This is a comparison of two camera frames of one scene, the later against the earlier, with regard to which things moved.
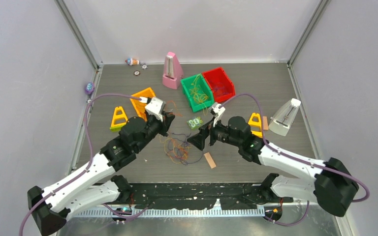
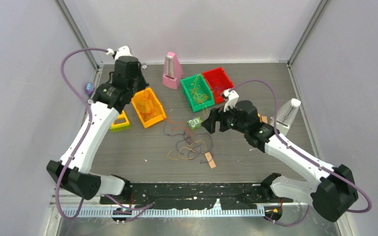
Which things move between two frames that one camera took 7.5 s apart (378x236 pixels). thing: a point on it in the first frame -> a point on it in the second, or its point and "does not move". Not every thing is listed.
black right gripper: x=198 y=140 -> x=216 y=115
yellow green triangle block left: x=119 y=119 does not move
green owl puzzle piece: x=195 y=123 does not move
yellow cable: x=170 y=155 -> x=179 y=153
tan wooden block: x=210 y=160 does not move
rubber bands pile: x=199 y=97 does not move
